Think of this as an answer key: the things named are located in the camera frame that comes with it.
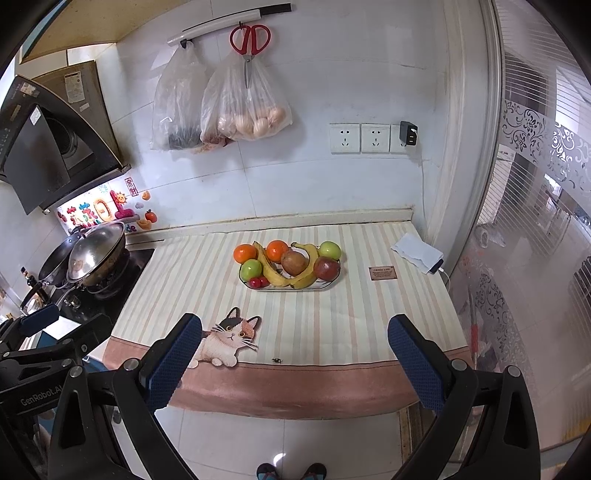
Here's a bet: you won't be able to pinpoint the white charger cable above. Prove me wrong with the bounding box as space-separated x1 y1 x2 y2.
416 147 452 289

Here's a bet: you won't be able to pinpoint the dark red apple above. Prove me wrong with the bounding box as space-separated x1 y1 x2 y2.
313 257 341 281

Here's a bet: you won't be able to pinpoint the white wall socket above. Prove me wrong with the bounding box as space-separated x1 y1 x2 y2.
329 123 361 154
361 123 391 154
390 124 420 154

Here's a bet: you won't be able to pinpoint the striped tablecloth with cat print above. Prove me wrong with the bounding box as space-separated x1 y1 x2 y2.
102 222 472 420

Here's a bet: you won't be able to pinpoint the wok with steel lid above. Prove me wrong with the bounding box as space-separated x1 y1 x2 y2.
67 223 129 288

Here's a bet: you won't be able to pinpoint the clear bag with dark contents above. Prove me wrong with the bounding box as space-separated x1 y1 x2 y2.
150 41 207 151

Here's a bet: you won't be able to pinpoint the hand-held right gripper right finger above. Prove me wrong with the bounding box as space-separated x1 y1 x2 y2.
387 314 541 480

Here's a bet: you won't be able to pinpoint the red handled scissors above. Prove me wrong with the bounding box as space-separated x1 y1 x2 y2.
230 24 272 89

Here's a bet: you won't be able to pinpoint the black range hood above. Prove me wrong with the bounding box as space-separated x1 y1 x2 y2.
0 75 132 216

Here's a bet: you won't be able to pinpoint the white folded cloth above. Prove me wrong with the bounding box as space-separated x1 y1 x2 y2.
391 233 445 276

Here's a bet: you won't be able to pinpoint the white wall hook rail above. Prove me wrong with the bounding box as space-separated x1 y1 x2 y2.
167 9 265 47

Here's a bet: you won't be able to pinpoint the beige wall cabinet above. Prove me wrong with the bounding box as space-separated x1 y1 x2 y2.
21 0 139 63

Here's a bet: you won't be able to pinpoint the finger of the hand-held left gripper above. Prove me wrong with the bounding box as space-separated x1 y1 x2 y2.
44 314 109 358
0 305 62 354

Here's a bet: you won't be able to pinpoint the clear bag of eggs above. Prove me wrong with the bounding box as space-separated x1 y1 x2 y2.
200 51 294 142

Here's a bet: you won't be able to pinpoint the yellow banana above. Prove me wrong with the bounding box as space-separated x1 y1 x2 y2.
288 242 321 289
252 241 296 288

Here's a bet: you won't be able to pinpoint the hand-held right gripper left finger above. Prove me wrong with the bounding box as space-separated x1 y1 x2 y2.
48 313 204 480

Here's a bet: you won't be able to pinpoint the colourful letter wall stickers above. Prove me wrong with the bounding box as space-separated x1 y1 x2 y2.
57 178 140 232

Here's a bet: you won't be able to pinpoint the black frying pan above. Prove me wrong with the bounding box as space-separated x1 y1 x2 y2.
38 233 86 284

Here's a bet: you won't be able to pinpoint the black gas stove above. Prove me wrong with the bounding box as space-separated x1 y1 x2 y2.
23 248 156 334

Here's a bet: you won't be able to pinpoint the reddish brown apple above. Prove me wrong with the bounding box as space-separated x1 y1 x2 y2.
281 249 309 276

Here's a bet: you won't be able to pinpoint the patterned glass sliding door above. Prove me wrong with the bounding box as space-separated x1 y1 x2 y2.
443 0 591 462

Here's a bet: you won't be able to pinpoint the cat print plate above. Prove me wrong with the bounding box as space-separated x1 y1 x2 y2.
238 258 342 291

